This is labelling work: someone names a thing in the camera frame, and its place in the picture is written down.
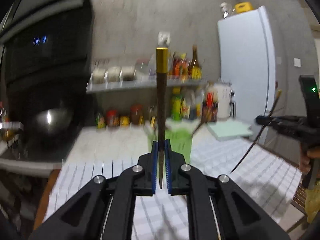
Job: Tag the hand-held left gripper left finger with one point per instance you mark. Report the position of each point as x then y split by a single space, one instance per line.
155 166

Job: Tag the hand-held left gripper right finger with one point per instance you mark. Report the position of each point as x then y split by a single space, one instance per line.
168 166

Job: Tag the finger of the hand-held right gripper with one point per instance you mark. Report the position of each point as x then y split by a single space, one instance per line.
266 121

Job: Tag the wooden chopstick gold tip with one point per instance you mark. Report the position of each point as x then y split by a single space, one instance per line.
161 105
200 128
252 145

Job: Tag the green perforated utensil holder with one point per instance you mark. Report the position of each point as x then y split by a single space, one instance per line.
180 140

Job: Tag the person's right hand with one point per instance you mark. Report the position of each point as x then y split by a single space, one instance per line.
305 163

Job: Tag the pale green cutting board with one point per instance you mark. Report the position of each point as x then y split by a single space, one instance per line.
230 130

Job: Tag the white black-checked tablecloth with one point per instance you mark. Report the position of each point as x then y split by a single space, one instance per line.
250 170

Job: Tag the yellow-label sauce jar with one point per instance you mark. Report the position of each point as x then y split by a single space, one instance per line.
125 121

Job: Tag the tall red-lid brown jar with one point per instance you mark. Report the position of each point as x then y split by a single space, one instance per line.
136 115

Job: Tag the white refrigerator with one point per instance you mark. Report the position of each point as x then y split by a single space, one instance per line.
245 67

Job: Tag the dark soy sauce jug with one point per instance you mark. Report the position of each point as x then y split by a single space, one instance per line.
209 108

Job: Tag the green-label bottle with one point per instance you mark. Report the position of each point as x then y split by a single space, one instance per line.
176 105

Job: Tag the white jug dark liquid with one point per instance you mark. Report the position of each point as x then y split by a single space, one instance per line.
190 107

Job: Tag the red-lid chili jar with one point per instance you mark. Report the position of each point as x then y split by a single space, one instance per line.
113 118

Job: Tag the small jar green yellow label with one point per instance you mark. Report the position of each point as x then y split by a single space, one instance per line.
100 121

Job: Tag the yellow plastic bag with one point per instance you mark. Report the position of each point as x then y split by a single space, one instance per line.
313 202

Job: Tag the brown sauce bottle yellow label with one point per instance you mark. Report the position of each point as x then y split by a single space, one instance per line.
195 66

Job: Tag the white-lid spice jar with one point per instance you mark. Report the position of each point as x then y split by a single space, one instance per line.
113 74
128 73
98 76

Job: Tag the red-lid glass jar white contents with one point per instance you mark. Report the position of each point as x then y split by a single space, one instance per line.
143 67

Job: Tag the red seasoning packets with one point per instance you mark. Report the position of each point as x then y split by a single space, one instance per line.
179 66

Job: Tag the black cooktop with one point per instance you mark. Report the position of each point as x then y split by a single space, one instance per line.
50 150

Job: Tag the steel wok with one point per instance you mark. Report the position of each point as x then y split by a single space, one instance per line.
53 122

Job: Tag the yellow container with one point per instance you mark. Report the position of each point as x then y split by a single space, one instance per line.
243 8

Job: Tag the clear bottle on refrigerator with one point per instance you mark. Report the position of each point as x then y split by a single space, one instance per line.
225 10

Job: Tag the black range hood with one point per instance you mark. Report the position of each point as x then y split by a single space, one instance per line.
45 35

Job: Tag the white wall switch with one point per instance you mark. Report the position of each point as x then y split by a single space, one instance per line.
297 62

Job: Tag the white wall shelf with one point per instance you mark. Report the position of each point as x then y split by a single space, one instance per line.
125 85

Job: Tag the white wall socket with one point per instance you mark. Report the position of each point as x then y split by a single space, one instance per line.
165 39

